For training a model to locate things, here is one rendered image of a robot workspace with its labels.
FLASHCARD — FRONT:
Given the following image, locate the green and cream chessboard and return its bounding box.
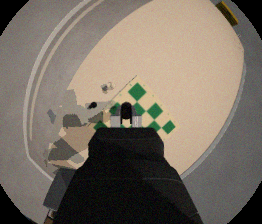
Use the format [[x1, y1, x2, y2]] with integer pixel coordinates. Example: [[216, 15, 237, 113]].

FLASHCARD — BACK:
[[88, 75, 180, 142]]

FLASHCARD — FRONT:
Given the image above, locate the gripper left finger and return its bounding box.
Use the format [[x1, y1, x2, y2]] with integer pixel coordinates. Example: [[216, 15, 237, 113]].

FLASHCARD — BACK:
[[110, 105, 123, 128]]

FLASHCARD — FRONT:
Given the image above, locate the black chess king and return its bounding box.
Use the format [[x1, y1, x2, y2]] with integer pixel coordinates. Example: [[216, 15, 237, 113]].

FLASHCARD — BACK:
[[122, 102, 132, 120]]

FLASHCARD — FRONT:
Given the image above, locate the black pawn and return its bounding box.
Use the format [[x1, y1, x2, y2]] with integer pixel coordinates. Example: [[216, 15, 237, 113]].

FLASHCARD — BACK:
[[89, 102, 97, 109]]

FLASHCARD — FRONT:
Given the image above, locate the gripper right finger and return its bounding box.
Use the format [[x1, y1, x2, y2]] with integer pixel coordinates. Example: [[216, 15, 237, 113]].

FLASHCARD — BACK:
[[130, 105, 142, 128]]

